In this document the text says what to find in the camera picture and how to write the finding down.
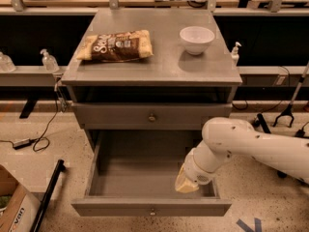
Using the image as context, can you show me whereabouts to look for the brown chip bag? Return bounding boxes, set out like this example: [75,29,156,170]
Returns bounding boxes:
[76,30,153,63]

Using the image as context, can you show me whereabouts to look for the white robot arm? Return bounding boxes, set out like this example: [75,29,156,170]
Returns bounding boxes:
[175,117,309,193]

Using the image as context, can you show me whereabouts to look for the grey drawer cabinet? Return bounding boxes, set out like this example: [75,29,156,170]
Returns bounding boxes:
[62,8,241,146]

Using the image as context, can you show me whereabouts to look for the grabber tool with black claw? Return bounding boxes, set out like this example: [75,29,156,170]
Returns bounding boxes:
[273,62,309,128]

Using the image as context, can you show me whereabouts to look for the clear sanitizer bottle left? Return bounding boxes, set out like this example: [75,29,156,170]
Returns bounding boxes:
[41,49,59,73]

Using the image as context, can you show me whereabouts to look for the grey drawer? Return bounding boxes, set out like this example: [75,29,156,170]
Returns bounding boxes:
[71,130,232,217]
[72,102,232,131]

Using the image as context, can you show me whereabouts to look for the black power adapter with cable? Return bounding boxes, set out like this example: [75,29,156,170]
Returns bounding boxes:
[1,81,67,153]

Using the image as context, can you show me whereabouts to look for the cardboard box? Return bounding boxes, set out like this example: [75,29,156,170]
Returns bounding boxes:
[0,165,41,232]

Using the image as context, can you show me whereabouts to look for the black bar on floor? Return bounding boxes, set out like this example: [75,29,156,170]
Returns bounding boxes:
[30,159,66,232]

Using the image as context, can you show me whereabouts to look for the clear plastic dome bottle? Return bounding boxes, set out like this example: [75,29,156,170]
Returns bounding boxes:
[0,51,16,73]

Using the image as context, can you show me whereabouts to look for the blue tape mark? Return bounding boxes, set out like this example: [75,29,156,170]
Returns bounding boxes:
[236,217,263,232]

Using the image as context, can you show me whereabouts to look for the black stand base right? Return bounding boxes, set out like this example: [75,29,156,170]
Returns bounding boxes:
[252,112,309,179]

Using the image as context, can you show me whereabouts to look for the white pump bottle right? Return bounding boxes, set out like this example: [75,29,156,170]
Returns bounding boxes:
[231,42,241,65]

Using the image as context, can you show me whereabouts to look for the white bowl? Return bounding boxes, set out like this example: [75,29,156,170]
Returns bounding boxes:
[180,26,215,55]

